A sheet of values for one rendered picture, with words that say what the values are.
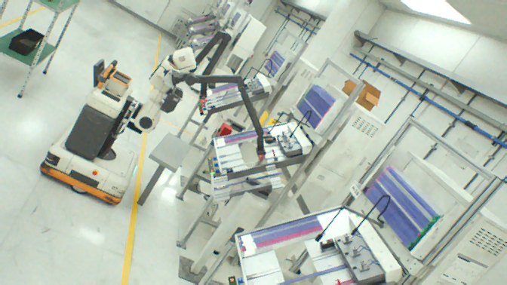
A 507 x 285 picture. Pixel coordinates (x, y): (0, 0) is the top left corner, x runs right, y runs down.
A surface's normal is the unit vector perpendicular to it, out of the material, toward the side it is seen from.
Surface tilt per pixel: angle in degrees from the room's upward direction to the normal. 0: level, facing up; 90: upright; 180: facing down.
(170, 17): 90
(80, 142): 90
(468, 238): 90
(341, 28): 90
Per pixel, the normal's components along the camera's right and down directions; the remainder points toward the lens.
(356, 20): 0.17, 0.41
